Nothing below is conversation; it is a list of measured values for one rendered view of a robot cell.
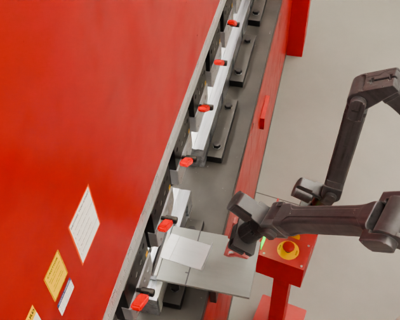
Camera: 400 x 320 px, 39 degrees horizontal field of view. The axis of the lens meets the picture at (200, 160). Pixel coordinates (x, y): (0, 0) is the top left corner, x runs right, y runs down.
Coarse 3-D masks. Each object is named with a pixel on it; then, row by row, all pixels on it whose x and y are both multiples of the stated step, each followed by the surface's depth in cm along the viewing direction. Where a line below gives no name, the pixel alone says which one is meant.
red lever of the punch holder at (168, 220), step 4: (164, 216) 140; (168, 216) 139; (172, 216) 139; (164, 220) 135; (168, 220) 135; (172, 220) 138; (176, 220) 138; (160, 224) 132; (164, 224) 132; (168, 224) 133; (172, 224) 136; (160, 228) 131; (164, 228) 131; (168, 228) 133
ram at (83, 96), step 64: (0, 0) 57; (64, 0) 71; (128, 0) 94; (192, 0) 138; (0, 64) 59; (64, 64) 74; (128, 64) 99; (192, 64) 149; (0, 128) 61; (64, 128) 77; (128, 128) 105; (0, 192) 63; (64, 192) 80; (128, 192) 111; (0, 256) 65; (64, 256) 84
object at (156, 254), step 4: (172, 228) 169; (168, 232) 167; (164, 236) 168; (164, 240) 167; (156, 248) 164; (160, 248) 165; (156, 252) 163; (160, 252) 164; (152, 256) 162; (156, 256) 163; (152, 260) 161; (156, 260) 162; (152, 264) 161; (156, 264) 162; (152, 268) 161; (152, 272) 160; (152, 276) 159; (156, 276) 159; (156, 280) 161
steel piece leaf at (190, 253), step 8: (184, 240) 165; (192, 240) 165; (176, 248) 163; (184, 248) 163; (192, 248) 163; (200, 248) 163; (208, 248) 163; (176, 256) 162; (184, 256) 162; (192, 256) 162; (200, 256) 162; (184, 264) 160; (192, 264) 160; (200, 264) 160
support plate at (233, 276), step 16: (208, 240) 165; (224, 240) 165; (208, 256) 162; (224, 256) 162; (256, 256) 161; (160, 272) 159; (176, 272) 159; (192, 272) 158; (208, 272) 158; (224, 272) 158; (240, 272) 158; (208, 288) 155; (224, 288) 155; (240, 288) 155
